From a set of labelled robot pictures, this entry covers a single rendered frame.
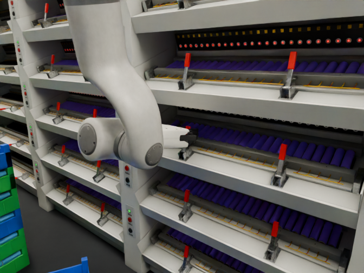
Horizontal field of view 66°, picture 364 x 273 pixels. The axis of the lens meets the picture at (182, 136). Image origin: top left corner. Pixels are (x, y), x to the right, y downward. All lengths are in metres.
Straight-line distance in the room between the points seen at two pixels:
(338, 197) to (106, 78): 0.50
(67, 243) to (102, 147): 0.88
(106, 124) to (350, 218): 0.50
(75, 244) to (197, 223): 0.65
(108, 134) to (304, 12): 0.42
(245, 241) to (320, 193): 0.25
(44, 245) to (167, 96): 0.89
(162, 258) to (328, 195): 0.61
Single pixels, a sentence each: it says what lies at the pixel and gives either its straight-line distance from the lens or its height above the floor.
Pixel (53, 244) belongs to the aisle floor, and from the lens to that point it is 1.38.
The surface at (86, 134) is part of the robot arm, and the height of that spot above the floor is 0.62.
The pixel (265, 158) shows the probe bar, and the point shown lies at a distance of 0.72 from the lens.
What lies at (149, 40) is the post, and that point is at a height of 0.81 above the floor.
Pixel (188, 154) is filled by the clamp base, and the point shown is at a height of 0.50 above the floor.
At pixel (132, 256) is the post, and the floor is 0.06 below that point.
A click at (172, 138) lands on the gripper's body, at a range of 0.66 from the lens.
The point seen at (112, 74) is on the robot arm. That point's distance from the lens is 0.50.
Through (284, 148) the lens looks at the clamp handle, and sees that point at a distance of 0.65.
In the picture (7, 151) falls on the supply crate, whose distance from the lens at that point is 1.11.
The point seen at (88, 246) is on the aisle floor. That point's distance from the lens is 1.32.
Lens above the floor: 0.76
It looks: 16 degrees down
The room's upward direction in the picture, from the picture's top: straight up
